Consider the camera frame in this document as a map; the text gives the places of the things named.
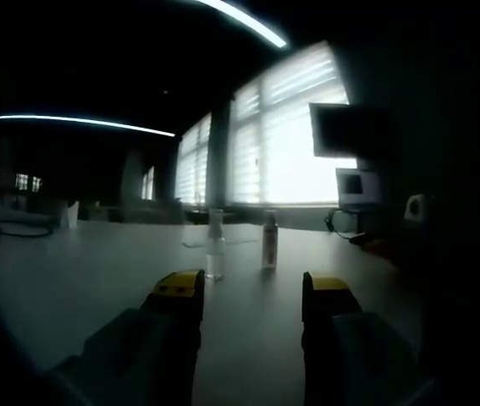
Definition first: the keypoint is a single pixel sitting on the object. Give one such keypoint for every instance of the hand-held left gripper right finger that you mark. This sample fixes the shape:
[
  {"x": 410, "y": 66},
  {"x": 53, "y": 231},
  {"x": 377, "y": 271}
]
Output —
[{"x": 337, "y": 338}]

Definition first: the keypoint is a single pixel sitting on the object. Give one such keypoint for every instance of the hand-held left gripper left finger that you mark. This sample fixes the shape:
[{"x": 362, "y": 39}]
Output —
[{"x": 167, "y": 330}]

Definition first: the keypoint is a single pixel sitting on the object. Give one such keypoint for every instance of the clear pump bottle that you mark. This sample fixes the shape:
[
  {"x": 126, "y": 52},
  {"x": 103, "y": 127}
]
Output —
[{"x": 215, "y": 249}]

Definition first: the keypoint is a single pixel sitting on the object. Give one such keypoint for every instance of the white pump bottle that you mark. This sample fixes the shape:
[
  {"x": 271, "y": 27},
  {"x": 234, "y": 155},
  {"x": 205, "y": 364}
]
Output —
[{"x": 269, "y": 245}]

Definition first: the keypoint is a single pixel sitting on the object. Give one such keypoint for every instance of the white paper bag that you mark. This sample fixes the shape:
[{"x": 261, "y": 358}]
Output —
[{"x": 72, "y": 213}]

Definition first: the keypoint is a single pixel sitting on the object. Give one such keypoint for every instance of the small white monitor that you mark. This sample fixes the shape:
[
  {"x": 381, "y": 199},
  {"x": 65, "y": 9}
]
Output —
[{"x": 356, "y": 188}]

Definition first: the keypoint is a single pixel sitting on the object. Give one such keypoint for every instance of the white round device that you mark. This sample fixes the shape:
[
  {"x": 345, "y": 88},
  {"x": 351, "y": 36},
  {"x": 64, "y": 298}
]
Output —
[{"x": 416, "y": 207}]

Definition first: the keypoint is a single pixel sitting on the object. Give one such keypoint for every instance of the window blinds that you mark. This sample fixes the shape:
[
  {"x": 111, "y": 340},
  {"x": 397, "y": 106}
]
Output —
[{"x": 265, "y": 139}]

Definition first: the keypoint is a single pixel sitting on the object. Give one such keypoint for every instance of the long ceiling light strip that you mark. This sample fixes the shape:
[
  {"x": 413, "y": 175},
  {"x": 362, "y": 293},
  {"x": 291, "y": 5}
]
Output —
[
  {"x": 246, "y": 19},
  {"x": 78, "y": 122}
]

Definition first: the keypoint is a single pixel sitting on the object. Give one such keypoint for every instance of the dark wall monitor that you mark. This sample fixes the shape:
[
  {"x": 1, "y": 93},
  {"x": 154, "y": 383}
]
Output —
[{"x": 349, "y": 131}]

